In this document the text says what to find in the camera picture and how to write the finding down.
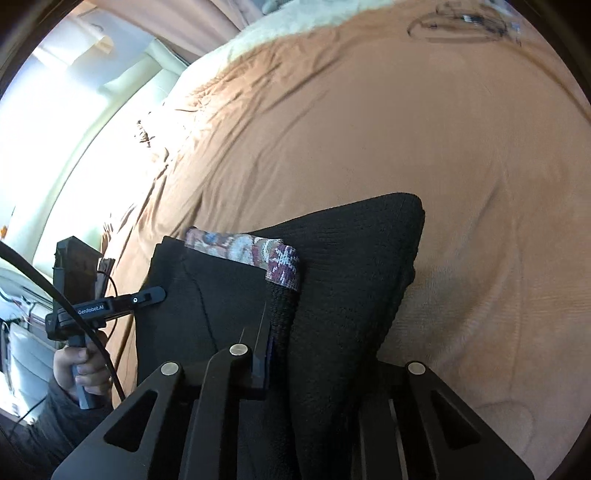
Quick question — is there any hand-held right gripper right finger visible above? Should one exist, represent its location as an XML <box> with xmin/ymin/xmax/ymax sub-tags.
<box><xmin>355</xmin><ymin>360</ymin><xmax>536</xmax><ymax>480</ymax></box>

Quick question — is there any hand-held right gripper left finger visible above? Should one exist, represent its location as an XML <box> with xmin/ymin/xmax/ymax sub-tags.
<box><xmin>51</xmin><ymin>318</ymin><xmax>273</xmax><ymax>480</ymax></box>

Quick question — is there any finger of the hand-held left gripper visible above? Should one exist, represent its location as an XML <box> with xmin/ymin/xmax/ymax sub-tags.
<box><xmin>108</xmin><ymin>286</ymin><xmax>167</xmax><ymax>319</ymax></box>

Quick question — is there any black t-shirt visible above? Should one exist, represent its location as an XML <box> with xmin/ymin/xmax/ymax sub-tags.
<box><xmin>134</xmin><ymin>193</ymin><xmax>426</xmax><ymax>480</ymax></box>

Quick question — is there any person's left forearm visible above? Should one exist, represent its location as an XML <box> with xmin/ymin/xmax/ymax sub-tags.
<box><xmin>28</xmin><ymin>378</ymin><xmax>116</xmax><ymax>480</ymax></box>

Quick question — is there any person's left hand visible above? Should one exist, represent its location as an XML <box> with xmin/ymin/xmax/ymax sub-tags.
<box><xmin>53</xmin><ymin>332</ymin><xmax>112</xmax><ymax>402</ymax></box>

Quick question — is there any cream padded headboard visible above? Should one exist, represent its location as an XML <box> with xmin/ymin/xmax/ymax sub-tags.
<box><xmin>0</xmin><ymin>41</ymin><xmax>190</xmax><ymax>287</ymax></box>

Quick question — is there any orange-brown blanket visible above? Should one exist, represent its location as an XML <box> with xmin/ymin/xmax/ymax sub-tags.
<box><xmin>99</xmin><ymin>0</ymin><xmax>591</xmax><ymax>480</ymax></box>

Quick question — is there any pink curtain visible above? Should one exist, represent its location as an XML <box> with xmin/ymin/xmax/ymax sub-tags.
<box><xmin>88</xmin><ymin>0</ymin><xmax>273</xmax><ymax>61</ymax></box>

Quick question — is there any thick black gripper cable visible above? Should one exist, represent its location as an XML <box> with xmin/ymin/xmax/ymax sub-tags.
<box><xmin>0</xmin><ymin>240</ymin><xmax>127</xmax><ymax>402</ymax></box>

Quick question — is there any thin black cable coil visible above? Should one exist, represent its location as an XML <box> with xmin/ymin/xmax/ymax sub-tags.
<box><xmin>406</xmin><ymin>0</ymin><xmax>525</xmax><ymax>47</ymax></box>

